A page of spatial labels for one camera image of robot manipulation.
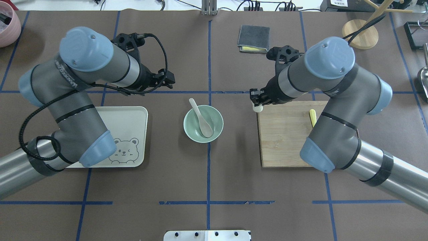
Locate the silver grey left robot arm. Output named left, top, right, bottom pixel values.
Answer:
left=0, top=26, right=175, bottom=199

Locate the grey folded cloth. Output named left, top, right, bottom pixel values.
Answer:
left=237, top=25, right=270, bottom=50

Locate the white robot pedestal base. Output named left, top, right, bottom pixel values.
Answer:
left=163, top=229, right=252, bottom=241

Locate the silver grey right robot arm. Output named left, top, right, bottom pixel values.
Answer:
left=250, top=36, right=428, bottom=213

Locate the wooden cup tree stand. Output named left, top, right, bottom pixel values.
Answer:
left=341, top=0, right=413, bottom=50

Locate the pink bowl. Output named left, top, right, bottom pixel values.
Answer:
left=0, top=1, right=21, bottom=48

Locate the yellow sponge cloth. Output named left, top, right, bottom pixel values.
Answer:
left=239, top=46, right=268, bottom=53

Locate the wooden cutting board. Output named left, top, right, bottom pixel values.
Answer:
left=257, top=101, right=327, bottom=168

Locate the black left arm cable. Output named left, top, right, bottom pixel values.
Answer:
left=18, top=33, right=169, bottom=160

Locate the light green bowl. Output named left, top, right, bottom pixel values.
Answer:
left=183, top=105, right=224, bottom=144

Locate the yellow plastic knife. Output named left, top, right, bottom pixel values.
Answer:
left=309, top=109, right=317, bottom=128

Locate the white bear tray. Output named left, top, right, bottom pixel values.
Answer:
left=70, top=106, right=148, bottom=168

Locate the wine glass rack tray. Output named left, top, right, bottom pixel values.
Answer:
left=403, top=20, right=428, bottom=50

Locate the metal scoop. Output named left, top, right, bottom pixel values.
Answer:
left=415, top=43, right=428, bottom=103

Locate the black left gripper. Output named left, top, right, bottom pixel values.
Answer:
left=111, top=32, right=176, bottom=95

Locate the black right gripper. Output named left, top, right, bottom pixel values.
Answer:
left=249, top=45, right=303, bottom=106

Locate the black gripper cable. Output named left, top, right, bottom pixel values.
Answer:
left=342, top=13, right=387, bottom=46

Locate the white ceramic spoon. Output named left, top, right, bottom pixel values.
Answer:
left=189, top=98, right=213, bottom=138

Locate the white steamed bun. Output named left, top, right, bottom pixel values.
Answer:
left=252, top=103, right=263, bottom=113

